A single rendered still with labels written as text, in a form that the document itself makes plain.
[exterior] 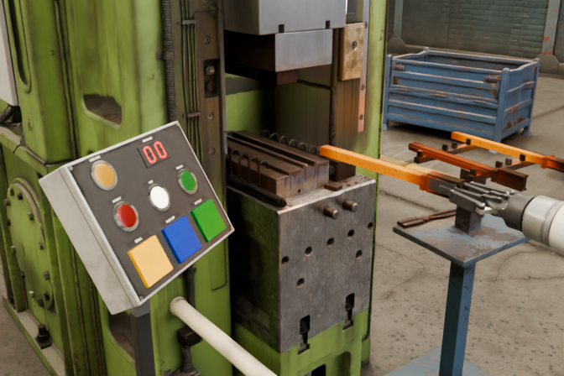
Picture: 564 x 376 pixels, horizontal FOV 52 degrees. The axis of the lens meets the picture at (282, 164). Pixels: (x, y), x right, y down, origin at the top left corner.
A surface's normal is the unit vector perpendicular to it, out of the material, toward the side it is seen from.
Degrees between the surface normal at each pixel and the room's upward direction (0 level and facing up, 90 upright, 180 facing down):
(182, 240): 60
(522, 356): 0
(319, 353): 90
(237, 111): 90
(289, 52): 90
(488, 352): 0
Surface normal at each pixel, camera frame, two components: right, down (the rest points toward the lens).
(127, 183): 0.78, -0.35
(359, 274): 0.64, 0.25
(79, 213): -0.43, 0.29
